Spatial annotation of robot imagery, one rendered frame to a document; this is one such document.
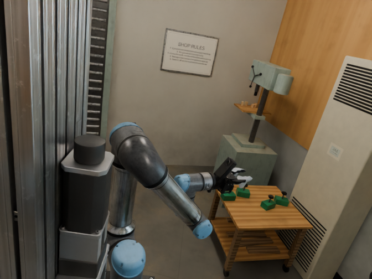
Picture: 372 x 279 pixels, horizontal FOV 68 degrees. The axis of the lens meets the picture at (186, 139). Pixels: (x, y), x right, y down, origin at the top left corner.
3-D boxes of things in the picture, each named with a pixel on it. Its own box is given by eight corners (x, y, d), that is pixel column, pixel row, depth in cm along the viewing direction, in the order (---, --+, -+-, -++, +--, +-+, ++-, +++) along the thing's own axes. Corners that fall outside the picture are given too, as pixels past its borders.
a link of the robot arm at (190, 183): (170, 188, 116) (174, 170, 113) (193, 185, 121) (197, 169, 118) (178, 199, 110) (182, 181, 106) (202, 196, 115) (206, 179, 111)
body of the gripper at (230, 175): (223, 181, 129) (201, 184, 123) (230, 166, 125) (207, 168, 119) (232, 192, 123) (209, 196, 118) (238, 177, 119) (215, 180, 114)
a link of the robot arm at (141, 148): (152, 144, 76) (221, 227, 106) (140, 129, 85) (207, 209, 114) (118, 171, 75) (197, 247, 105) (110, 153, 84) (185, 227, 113)
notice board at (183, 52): (210, 77, 342) (219, 37, 324) (211, 77, 340) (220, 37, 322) (159, 70, 322) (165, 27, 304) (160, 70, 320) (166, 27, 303)
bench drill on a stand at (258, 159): (242, 184, 368) (279, 63, 307) (264, 215, 313) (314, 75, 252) (207, 182, 354) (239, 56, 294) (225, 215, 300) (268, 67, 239)
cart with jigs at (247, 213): (260, 228, 290) (279, 175, 265) (291, 274, 240) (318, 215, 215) (201, 230, 271) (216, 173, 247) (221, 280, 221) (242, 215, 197)
